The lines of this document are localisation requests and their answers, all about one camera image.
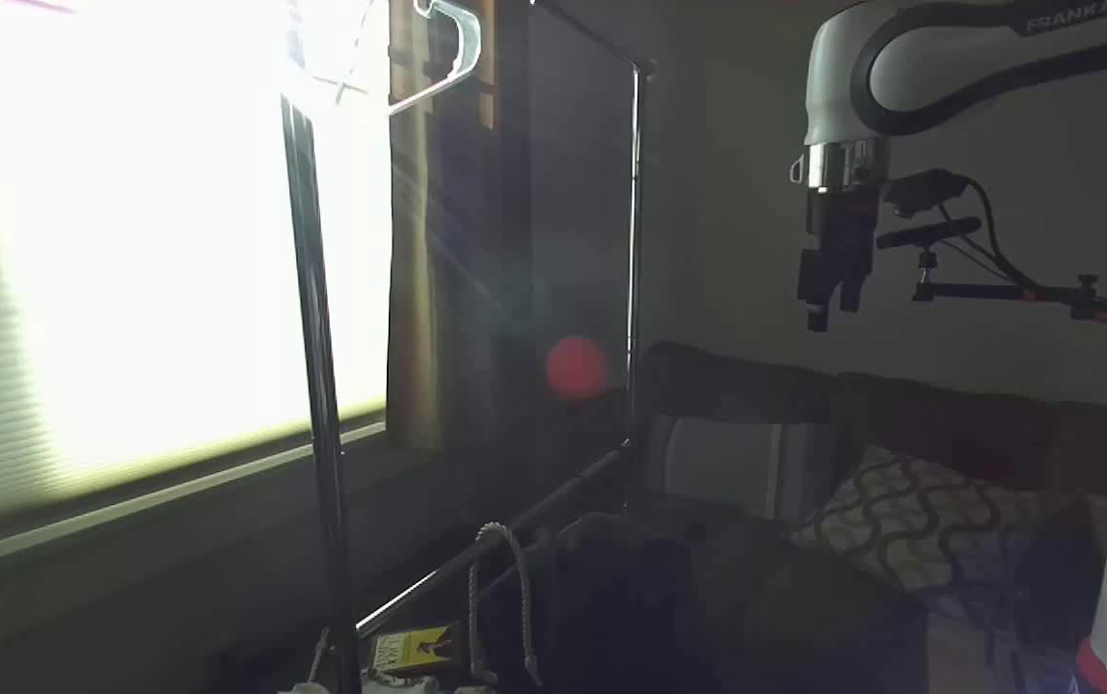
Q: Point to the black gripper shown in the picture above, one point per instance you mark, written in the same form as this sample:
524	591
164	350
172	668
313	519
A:
843	232

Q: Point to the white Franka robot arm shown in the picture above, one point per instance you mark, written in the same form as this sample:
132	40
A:
833	78

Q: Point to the white plastic coat hanger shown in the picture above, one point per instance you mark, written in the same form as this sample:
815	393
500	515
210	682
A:
462	60

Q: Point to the dark sofa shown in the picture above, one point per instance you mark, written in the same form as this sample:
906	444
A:
938	412

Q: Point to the grey striped pillow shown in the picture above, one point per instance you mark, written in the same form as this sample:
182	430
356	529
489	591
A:
729	467

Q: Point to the lattice patterned pillow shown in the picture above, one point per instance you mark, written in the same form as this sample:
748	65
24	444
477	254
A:
910	515

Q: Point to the dark hanging garment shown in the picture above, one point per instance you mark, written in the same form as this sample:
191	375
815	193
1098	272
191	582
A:
628	603

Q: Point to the mustard curtain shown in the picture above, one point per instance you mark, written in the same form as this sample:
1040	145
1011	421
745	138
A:
421	323

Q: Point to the metal garment rack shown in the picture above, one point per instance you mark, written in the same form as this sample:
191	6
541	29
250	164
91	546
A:
320	387

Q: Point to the yellow box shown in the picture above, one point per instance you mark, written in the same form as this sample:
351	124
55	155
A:
417	648

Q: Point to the white window blind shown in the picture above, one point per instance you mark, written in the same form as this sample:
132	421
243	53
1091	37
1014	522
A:
128	255

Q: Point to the large white framed window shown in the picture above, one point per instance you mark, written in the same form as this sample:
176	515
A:
128	510

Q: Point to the black stereo camera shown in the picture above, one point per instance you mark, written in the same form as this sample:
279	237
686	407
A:
930	232

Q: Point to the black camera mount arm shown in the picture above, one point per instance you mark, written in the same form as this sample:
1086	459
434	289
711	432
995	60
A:
1027	296

